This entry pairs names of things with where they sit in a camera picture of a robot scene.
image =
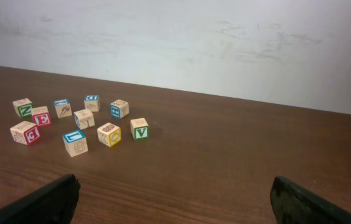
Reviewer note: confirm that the red E wooden block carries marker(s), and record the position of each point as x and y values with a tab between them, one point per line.
41	116

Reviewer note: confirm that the yellow O wooden block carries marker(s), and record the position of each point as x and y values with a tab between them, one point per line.
109	134

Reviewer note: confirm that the blue T wooden block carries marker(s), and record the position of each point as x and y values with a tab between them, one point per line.
84	119

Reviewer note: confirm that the red three wooden block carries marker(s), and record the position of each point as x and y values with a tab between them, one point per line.
25	133

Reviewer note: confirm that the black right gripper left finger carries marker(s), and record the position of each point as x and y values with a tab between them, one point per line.
53	203

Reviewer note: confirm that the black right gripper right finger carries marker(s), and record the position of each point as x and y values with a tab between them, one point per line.
292	203

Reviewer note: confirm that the blue D wooden block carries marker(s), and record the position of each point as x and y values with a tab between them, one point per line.
92	102

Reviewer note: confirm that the blue L wooden block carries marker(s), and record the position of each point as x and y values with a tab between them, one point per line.
75	143

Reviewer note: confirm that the blue H wooden block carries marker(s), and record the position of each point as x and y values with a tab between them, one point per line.
119	109

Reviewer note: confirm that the blue Z wooden block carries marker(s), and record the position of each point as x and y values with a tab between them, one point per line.
63	108

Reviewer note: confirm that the green V wooden block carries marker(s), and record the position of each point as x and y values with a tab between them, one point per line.
139	128

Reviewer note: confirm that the green N wooden block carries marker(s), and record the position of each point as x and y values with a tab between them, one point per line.
23	107

